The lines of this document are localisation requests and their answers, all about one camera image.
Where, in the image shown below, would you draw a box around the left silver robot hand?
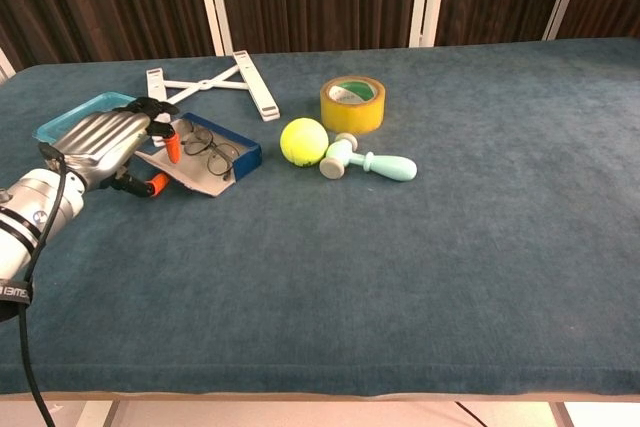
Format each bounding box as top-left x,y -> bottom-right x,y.
38,96 -> 181,198

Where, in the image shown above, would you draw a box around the thin metal-framed eyeglasses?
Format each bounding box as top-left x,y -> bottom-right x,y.
177,121 -> 241,182

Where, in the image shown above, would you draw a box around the blue grey cardboard tray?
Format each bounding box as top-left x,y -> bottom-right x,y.
134,112 -> 263,197

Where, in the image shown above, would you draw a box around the clear container with blue rim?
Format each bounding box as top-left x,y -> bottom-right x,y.
32,91 -> 137,146

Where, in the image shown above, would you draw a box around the white folding laptop stand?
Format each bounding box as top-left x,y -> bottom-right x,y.
145,50 -> 282,122

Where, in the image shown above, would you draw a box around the yellow tennis ball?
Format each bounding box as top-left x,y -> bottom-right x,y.
279,117 -> 330,168

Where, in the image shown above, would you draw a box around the yellow packing tape roll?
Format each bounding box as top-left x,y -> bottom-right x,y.
319,75 -> 387,136

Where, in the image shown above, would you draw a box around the mint green toy hammer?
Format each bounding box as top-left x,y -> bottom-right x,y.
319,132 -> 418,183

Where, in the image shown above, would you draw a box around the blue table cloth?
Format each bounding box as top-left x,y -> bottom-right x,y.
0,36 -> 640,398

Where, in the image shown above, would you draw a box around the black velcro strap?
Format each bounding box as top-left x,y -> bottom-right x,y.
0,276 -> 36,323

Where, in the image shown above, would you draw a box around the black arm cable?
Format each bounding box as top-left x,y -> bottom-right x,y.
18,142 -> 69,427

